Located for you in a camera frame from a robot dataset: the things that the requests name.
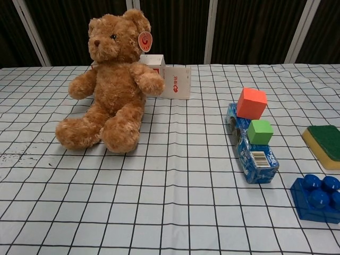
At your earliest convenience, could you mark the brown plush teddy bear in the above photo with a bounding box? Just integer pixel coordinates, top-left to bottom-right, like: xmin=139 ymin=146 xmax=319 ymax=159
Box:
xmin=55 ymin=8 xmax=166 ymax=154

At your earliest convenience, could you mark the flat white carton, red logo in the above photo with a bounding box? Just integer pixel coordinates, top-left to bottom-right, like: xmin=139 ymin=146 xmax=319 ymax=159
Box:
xmin=158 ymin=66 xmax=192 ymax=100

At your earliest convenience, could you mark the white black-checked tablecloth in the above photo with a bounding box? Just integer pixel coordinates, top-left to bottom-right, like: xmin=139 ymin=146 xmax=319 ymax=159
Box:
xmin=0 ymin=63 xmax=340 ymax=255

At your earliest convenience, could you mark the small white carton, red print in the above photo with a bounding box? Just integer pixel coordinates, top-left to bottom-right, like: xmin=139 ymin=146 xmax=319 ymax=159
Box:
xmin=140 ymin=54 xmax=166 ymax=78

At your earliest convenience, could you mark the orange foam cube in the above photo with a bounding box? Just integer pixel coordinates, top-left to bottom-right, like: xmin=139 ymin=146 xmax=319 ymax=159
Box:
xmin=236 ymin=88 xmax=267 ymax=120

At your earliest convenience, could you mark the round orange hang tag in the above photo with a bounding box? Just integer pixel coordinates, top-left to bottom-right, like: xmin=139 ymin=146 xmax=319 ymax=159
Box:
xmin=138 ymin=31 xmax=154 ymax=53

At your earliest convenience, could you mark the green foam cube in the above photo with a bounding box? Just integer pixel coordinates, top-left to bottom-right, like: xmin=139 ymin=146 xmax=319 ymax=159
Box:
xmin=247 ymin=120 xmax=274 ymax=146

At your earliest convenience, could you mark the blue wrapped package with barcode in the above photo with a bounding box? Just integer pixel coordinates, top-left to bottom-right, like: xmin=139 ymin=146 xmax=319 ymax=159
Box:
xmin=225 ymin=102 xmax=280 ymax=185

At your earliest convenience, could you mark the blue studded building brick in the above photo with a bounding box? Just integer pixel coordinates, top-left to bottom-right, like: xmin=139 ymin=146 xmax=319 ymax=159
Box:
xmin=290 ymin=174 xmax=340 ymax=224

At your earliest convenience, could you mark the yellow sponge with green pad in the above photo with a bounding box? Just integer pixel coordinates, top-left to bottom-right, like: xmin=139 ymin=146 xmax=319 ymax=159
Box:
xmin=301 ymin=125 xmax=340 ymax=171

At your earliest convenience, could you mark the white metal frame post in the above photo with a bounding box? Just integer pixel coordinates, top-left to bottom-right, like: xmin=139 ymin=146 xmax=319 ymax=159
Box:
xmin=285 ymin=0 xmax=322 ymax=64
xmin=203 ymin=0 xmax=219 ymax=64
xmin=12 ymin=0 xmax=51 ymax=67
xmin=125 ymin=0 xmax=141 ymax=14

